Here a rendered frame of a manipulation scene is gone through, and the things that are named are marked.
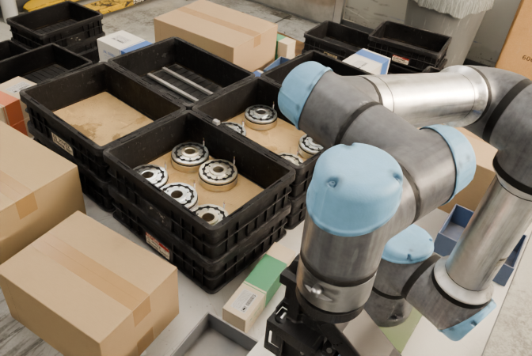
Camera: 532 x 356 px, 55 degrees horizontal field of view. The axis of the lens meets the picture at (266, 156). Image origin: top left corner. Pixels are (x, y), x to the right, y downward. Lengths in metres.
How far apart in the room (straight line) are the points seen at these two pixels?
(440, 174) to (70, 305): 0.80
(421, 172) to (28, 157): 1.10
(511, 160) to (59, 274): 0.88
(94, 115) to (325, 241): 1.29
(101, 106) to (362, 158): 1.34
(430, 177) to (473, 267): 0.54
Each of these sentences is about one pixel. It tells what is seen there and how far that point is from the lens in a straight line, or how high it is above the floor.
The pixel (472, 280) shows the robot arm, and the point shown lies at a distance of 1.03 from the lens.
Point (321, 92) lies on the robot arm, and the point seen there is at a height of 1.45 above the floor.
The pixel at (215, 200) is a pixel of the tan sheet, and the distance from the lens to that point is 1.32.
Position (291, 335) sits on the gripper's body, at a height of 1.25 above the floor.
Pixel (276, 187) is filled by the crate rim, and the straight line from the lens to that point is 1.21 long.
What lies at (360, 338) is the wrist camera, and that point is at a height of 1.27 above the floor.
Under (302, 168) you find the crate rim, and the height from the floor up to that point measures 0.93.
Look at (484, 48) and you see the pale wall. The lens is 4.16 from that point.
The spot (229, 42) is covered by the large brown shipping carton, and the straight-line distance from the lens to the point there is 1.95.
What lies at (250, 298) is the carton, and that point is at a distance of 1.20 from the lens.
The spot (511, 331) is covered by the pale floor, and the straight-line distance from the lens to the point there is 2.37.
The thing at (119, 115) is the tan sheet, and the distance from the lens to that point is 1.65.
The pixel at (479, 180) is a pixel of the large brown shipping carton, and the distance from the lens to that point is 1.53.
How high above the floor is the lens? 1.71
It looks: 37 degrees down
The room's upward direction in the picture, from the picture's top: 5 degrees clockwise
